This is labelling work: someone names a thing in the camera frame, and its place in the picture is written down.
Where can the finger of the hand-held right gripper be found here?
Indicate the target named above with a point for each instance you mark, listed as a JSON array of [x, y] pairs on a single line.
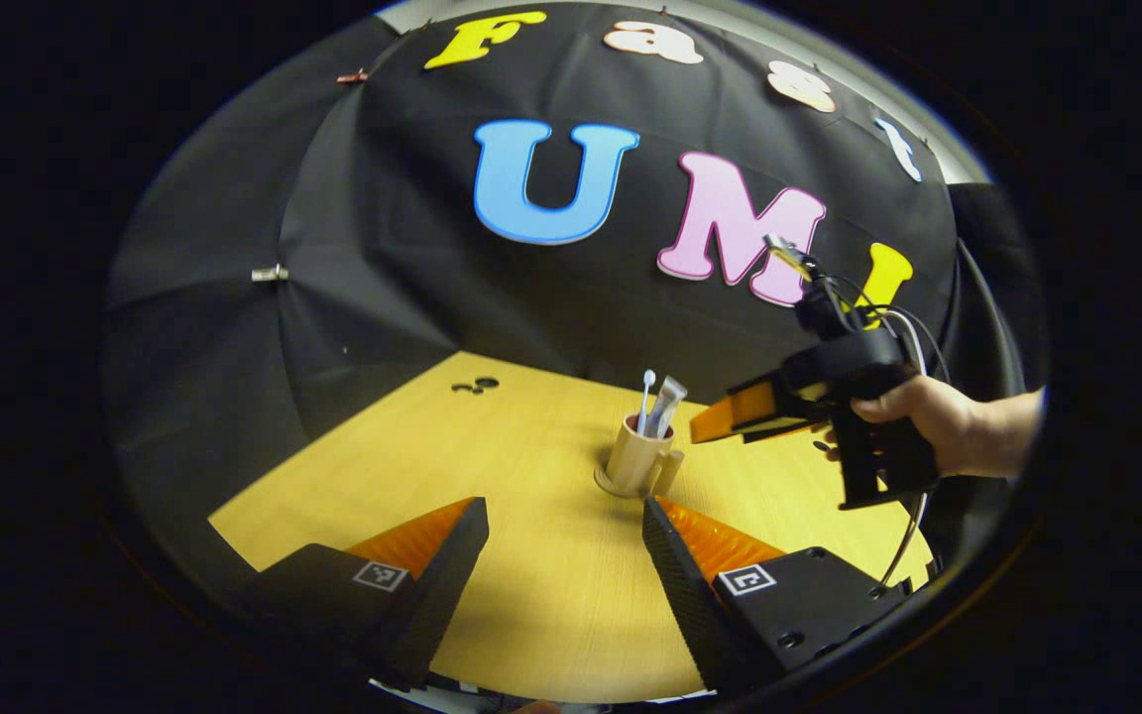
[[779, 431], [735, 415]]

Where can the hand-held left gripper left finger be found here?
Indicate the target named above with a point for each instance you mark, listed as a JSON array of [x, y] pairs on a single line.
[[437, 595]]

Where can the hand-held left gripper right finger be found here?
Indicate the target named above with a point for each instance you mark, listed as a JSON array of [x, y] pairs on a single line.
[[685, 595]]

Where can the white toothpaste tube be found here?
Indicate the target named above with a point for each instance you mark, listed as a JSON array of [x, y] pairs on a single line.
[[668, 402]]

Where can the pale blue toothbrush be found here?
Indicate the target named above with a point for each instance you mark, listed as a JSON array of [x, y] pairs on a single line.
[[646, 397]]

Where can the beige cup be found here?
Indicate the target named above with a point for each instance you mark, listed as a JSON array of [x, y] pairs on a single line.
[[635, 451]]

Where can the round cork coaster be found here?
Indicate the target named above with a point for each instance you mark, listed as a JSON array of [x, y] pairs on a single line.
[[606, 484]]

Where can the wooden desktop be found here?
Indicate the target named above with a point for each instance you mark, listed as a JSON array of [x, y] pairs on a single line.
[[531, 595]]

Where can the black backdrop cloth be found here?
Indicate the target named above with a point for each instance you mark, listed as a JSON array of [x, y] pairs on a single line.
[[412, 297]]

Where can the silver clip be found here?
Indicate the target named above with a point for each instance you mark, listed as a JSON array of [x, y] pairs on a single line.
[[269, 273]]

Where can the copper clip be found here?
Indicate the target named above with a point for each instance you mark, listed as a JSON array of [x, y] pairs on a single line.
[[353, 76]]

